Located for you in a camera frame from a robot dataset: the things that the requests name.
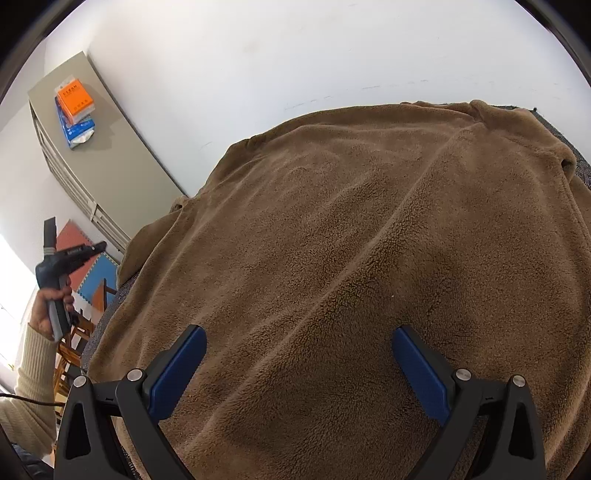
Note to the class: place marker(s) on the brown fleece garment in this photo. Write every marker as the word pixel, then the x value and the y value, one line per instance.
pixel 346 254

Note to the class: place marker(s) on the orange tissue packet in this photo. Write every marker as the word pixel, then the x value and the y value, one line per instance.
pixel 76 101

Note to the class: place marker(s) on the beige cabinet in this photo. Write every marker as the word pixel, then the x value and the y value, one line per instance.
pixel 106 152

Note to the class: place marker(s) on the red and blue foam mat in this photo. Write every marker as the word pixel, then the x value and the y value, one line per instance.
pixel 94 277

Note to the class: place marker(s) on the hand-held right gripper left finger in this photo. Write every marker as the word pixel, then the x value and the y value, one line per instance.
pixel 178 374

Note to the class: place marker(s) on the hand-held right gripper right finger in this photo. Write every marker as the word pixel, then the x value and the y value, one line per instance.
pixel 422 376

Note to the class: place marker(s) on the wooden chair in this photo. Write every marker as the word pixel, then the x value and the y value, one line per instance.
pixel 62 355

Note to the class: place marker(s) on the person's left hand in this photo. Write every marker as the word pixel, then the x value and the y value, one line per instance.
pixel 41 314

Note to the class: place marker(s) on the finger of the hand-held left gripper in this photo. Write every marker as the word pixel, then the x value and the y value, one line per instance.
pixel 85 251

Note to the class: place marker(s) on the black dotted floral tablecloth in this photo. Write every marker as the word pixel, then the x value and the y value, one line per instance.
pixel 582 166

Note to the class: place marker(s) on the blue tissue packet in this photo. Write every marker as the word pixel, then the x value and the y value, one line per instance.
pixel 78 134

